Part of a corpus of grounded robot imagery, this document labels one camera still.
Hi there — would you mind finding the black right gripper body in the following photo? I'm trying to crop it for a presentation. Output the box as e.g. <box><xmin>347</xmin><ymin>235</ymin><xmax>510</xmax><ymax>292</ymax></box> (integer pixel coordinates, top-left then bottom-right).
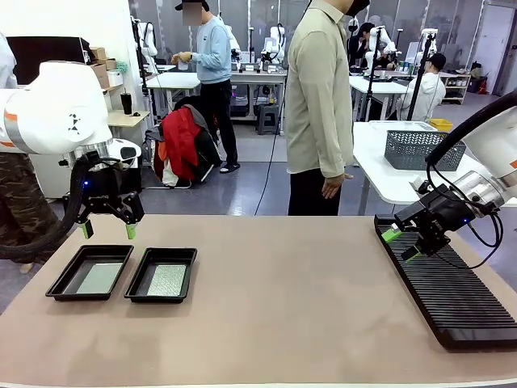
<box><xmin>419</xmin><ymin>184</ymin><xmax>476</xmax><ymax>236</ymax></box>

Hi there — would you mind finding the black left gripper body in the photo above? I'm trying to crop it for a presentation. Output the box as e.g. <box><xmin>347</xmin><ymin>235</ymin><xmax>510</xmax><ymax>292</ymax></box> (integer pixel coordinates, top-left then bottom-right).
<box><xmin>78</xmin><ymin>159</ymin><xmax>122</xmax><ymax>211</ymax></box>

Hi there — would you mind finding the black ESD tray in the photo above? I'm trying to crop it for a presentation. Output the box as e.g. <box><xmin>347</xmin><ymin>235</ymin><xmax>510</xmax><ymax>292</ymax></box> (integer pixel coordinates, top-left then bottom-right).
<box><xmin>44</xmin><ymin>244</ymin><xmax>135</xmax><ymax>302</ymax></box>
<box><xmin>124</xmin><ymin>247</ymin><xmax>199</xmax><ymax>305</ymax></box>

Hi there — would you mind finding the green printed circuit board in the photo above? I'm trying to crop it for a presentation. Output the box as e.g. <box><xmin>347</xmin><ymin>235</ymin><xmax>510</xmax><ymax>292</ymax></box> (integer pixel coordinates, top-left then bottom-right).
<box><xmin>145</xmin><ymin>264</ymin><xmax>188</xmax><ymax>297</ymax></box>
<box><xmin>74</xmin><ymin>262</ymin><xmax>124</xmax><ymax>295</ymax></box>

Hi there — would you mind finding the beige sleeved right forearm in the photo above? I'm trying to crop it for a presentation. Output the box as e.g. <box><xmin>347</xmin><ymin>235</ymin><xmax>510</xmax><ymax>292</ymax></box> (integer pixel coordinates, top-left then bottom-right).
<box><xmin>318</xmin><ymin>116</ymin><xmax>352</xmax><ymax>179</ymax></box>

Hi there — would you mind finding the person's right hand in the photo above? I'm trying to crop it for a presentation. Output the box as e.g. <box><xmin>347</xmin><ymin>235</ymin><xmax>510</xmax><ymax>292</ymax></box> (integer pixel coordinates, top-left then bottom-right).
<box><xmin>322</xmin><ymin>172</ymin><xmax>355</xmax><ymax>200</ymax></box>

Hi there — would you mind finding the black bag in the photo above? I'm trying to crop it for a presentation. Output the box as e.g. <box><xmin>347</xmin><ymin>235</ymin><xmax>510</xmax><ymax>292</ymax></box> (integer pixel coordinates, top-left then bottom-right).
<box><xmin>120</xmin><ymin>161</ymin><xmax>143</xmax><ymax>194</ymax></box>

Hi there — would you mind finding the white rounded table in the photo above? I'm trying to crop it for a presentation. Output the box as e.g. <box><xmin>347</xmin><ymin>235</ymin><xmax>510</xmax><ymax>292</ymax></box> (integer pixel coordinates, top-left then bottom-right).
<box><xmin>352</xmin><ymin>120</ymin><xmax>517</xmax><ymax>215</ymax></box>

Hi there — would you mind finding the black slotted board rack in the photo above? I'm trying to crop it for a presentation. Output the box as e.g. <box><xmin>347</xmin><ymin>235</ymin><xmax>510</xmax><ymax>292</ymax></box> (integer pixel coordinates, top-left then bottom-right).
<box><xmin>373</xmin><ymin>213</ymin><xmax>517</xmax><ymax>352</ymax></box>

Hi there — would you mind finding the grey plastic mesh basket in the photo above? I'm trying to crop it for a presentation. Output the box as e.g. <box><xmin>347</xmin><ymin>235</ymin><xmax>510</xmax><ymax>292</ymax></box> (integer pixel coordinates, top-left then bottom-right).
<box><xmin>383</xmin><ymin>129</ymin><xmax>468</xmax><ymax>171</ymax></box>

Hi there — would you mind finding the small wooden side desk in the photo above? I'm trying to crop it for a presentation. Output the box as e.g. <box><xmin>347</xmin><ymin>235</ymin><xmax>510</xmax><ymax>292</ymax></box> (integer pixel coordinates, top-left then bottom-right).
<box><xmin>107</xmin><ymin>109</ymin><xmax>151</xmax><ymax>141</ymax></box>

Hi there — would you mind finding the person in camouflage trousers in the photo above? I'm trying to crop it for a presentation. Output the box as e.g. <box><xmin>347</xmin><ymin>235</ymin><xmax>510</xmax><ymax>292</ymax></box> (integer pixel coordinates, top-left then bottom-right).
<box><xmin>0</xmin><ymin>32</ymin><xmax>61</xmax><ymax>276</ymax></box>

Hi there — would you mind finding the black tumbler with straw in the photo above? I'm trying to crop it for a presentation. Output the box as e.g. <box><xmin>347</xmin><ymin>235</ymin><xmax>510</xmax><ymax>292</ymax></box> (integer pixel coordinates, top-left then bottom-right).
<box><xmin>120</xmin><ymin>86</ymin><xmax>134</xmax><ymax>116</ymax></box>

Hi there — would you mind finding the red jacket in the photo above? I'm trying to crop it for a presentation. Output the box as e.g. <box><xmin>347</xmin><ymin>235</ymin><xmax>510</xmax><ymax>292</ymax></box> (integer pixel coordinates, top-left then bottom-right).
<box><xmin>160</xmin><ymin>107</ymin><xmax>202</xmax><ymax>183</ymax></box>

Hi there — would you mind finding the seated person in white hoodie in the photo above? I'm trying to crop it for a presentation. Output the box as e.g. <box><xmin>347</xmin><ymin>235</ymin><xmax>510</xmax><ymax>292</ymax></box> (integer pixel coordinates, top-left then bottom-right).
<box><xmin>397</xmin><ymin>52</ymin><xmax>448</xmax><ymax>122</ymax></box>

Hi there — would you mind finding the black tripod pole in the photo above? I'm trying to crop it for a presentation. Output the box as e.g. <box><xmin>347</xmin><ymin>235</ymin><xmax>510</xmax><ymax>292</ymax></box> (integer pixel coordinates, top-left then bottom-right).
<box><xmin>131</xmin><ymin>15</ymin><xmax>153</xmax><ymax>110</ymax></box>
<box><xmin>406</xmin><ymin>34</ymin><xmax>435</xmax><ymax>121</ymax></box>
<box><xmin>365</xmin><ymin>26</ymin><xmax>383</xmax><ymax>122</ymax></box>

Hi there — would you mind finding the white workshop table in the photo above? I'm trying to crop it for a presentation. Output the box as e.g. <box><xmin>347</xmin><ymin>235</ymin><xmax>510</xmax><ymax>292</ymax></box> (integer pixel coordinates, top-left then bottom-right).
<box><xmin>145</xmin><ymin>71</ymin><xmax>202</xmax><ymax>122</ymax></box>
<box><xmin>349</xmin><ymin>74</ymin><xmax>409</xmax><ymax>122</ymax></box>
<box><xmin>229</xmin><ymin>68</ymin><xmax>288</xmax><ymax>134</ymax></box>

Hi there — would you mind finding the white storage shelf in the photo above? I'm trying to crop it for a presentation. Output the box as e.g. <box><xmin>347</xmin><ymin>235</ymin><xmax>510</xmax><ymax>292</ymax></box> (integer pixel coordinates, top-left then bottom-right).
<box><xmin>438</xmin><ymin>71</ymin><xmax>473</xmax><ymax>106</ymax></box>

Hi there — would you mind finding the black computer monitor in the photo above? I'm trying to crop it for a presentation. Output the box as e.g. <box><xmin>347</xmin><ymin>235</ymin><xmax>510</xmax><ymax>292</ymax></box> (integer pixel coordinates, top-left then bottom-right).
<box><xmin>6</xmin><ymin>36</ymin><xmax>92</xmax><ymax>86</ymax></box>

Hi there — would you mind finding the person in beige shirt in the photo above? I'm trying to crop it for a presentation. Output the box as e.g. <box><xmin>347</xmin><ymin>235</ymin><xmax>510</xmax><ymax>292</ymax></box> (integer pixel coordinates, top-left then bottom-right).
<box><xmin>284</xmin><ymin>0</ymin><xmax>372</xmax><ymax>217</ymax></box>

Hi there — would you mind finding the grey plastic stool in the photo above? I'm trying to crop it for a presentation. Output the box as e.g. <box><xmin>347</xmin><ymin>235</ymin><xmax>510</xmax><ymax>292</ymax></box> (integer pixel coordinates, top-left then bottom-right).
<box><xmin>256</xmin><ymin>103</ymin><xmax>280</xmax><ymax>137</ymax></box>

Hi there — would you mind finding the person in light blue sweatshirt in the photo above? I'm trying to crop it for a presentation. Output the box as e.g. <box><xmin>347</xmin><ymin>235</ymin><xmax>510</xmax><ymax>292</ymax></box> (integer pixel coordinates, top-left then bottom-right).
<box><xmin>169</xmin><ymin>0</ymin><xmax>242</xmax><ymax>175</ymax></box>

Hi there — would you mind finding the seated person in black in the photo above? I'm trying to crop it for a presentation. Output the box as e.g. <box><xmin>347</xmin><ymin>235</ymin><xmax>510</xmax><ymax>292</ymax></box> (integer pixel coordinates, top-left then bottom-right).
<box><xmin>347</xmin><ymin>22</ymin><xmax>379</xmax><ymax>72</ymax></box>

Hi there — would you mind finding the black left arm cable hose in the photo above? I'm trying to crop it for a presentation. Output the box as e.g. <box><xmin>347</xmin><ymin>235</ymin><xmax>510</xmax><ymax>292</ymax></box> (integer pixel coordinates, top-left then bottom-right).
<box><xmin>0</xmin><ymin>153</ymin><xmax>94</xmax><ymax>262</ymax></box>

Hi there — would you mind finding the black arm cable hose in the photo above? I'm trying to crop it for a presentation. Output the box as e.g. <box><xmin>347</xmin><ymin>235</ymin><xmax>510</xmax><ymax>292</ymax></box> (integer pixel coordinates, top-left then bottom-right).
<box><xmin>0</xmin><ymin>153</ymin><xmax>94</xmax><ymax>262</ymax></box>
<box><xmin>426</xmin><ymin>91</ymin><xmax>517</xmax><ymax>162</ymax></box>

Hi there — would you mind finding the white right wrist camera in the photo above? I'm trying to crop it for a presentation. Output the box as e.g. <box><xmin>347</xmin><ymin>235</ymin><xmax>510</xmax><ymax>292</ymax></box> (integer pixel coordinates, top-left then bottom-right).
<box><xmin>410</xmin><ymin>176</ymin><xmax>432</xmax><ymax>196</ymax></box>

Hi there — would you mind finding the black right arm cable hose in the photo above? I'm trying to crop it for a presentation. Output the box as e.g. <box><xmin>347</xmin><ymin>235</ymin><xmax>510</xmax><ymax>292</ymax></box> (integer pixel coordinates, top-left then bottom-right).
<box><xmin>426</xmin><ymin>91</ymin><xmax>517</xmax><ymax>162</ymax></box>

